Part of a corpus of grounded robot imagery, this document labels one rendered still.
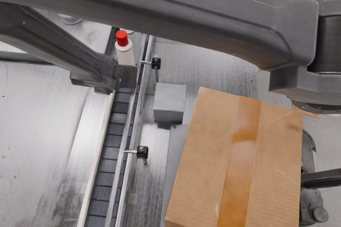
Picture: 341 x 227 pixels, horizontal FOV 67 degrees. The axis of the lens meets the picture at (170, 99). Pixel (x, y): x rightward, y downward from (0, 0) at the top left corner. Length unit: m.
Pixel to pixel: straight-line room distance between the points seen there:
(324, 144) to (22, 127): 1.76
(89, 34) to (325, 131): 1.64
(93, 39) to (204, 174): 0.71
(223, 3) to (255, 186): 0.41
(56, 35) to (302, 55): 0.31
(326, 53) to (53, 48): 0.34
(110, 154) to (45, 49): 0.48
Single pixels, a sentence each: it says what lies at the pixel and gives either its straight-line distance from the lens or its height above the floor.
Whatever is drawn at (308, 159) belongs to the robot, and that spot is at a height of 0.24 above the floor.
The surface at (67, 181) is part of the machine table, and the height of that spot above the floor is 0.83.
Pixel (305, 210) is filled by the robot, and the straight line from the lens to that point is 1.52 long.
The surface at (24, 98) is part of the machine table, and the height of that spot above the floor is 0.83.
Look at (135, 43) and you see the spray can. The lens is 0.87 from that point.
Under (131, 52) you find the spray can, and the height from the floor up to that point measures 1.02.
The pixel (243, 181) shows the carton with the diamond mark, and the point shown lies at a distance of 0.55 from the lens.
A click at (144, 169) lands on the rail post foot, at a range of 0.83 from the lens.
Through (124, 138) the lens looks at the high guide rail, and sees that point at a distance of 0.73.
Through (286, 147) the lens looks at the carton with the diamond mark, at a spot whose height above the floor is 1.12.
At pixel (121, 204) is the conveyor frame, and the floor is 0.88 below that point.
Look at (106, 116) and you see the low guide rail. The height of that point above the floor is 0.92.
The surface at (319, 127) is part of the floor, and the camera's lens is 2.07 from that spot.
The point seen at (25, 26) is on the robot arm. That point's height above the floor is 1.41.
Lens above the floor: 1.64
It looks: 61 degrees down
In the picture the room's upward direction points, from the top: 2 degrees clockwise
